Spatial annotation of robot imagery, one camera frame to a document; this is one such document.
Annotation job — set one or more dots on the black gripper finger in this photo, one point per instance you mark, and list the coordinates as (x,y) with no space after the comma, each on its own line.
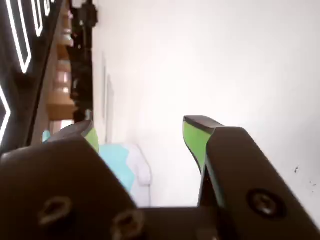
(55,180)
(245,180)

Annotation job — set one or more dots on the teal whale-shaped bin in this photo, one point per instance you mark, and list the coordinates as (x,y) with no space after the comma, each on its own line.
(117,160)

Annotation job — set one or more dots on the brown wooden shelf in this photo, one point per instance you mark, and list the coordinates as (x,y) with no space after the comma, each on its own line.
(60,110)

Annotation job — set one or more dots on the white hexagonal ceiling light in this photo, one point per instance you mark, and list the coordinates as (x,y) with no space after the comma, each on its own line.
(14,35)
(38,33)
(8,113)

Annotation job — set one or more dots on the dark background furniture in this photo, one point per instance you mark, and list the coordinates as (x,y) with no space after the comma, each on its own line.
(82,62)

